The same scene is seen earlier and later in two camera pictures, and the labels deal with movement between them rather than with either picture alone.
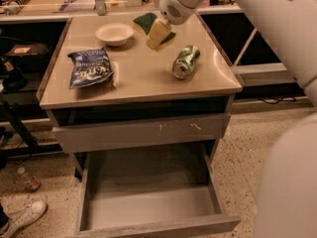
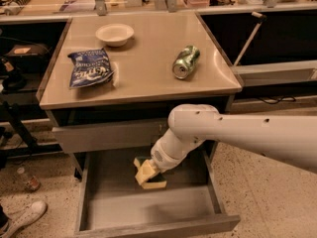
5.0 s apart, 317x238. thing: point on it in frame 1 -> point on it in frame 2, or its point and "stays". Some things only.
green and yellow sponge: x=145 y=23 -> x=154 y=181
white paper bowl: x=114 y=34 stays
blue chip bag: x=90 y=67 stays
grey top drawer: x=83 y=137 stays
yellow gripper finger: x=158 y=32 -> x=146 y=172
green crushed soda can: x=185 y=61 stays
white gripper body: x=177 y=11 -> x=160 y=157
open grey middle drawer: x=143 y=190 stays
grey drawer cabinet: x=135 y=83 stays
